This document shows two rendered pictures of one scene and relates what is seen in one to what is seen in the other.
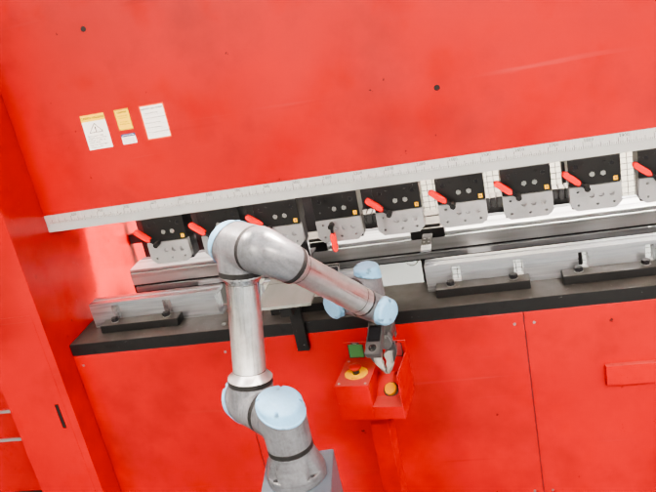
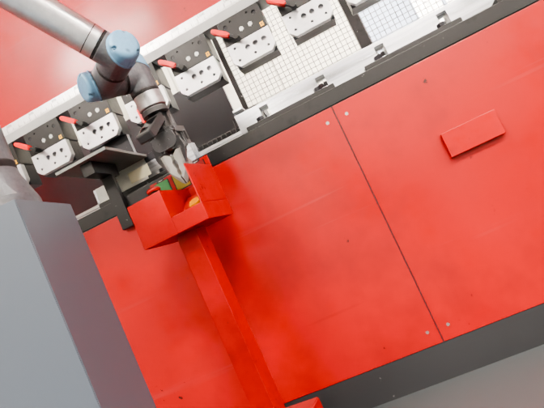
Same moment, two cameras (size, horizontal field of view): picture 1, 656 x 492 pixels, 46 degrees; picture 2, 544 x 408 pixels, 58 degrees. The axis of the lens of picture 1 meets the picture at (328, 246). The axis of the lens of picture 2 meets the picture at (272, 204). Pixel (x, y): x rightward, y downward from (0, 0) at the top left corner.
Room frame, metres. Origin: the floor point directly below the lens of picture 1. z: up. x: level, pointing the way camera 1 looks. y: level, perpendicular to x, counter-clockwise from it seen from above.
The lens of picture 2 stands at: (0.73, -0.23, 0.53)
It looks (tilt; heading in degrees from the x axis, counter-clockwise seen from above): 5 degrees up; 358
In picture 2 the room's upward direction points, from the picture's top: 25 degrees counter-clockwise
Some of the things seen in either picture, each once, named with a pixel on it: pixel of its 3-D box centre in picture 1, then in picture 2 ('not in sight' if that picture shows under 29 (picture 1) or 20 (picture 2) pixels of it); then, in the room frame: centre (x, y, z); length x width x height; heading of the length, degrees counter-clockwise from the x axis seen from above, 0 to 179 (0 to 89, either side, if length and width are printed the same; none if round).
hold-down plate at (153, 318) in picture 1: (142, 322); not in sight; (2.52, 0.71, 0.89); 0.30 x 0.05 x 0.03; 76
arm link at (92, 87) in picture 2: (348, 300); (104, 81); (1.93, -0.02, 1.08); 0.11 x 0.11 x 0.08; 37
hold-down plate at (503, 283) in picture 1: (482, 285); (291, 111); (2.24, -0.46, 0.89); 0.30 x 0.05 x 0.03; 76
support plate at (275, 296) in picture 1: (291, 289); (104, 164); (2.29, 0.15, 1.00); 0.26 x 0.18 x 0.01; 166
